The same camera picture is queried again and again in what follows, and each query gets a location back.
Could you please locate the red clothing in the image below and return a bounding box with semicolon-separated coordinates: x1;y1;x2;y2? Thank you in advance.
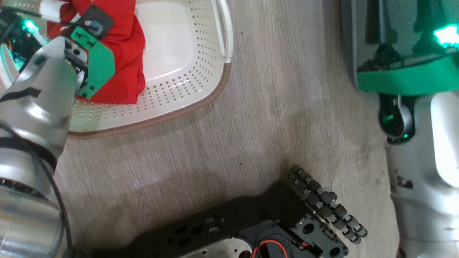
46;0;146;105

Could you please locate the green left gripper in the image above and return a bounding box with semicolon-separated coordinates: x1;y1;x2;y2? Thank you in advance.
70;27;116;100

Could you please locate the red wire loop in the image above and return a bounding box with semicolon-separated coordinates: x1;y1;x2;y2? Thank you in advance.
250;239;288;258

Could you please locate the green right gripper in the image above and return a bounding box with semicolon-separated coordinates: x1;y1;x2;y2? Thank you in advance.
357;0;459;96

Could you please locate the white perforated laundry basket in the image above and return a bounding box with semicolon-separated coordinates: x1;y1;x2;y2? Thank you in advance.
0;0;234;139

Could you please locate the black roller omni wheel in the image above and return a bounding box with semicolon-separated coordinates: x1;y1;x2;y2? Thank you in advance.
288;165;368;245

